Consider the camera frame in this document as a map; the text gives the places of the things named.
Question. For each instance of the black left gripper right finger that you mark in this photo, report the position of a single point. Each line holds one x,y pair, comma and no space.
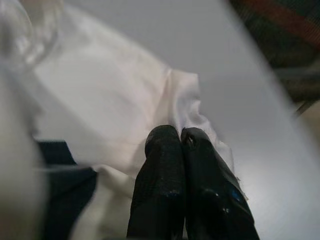
212,200

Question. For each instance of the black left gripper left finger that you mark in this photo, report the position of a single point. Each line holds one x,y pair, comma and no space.
160,187

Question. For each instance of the white printed t-shirt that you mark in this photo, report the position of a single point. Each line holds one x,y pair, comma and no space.
112,100

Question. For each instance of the grey table with black legs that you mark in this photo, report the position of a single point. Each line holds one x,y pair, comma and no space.
225,62

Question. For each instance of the patterned cushion chair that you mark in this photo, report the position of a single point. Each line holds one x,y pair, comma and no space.
287,37

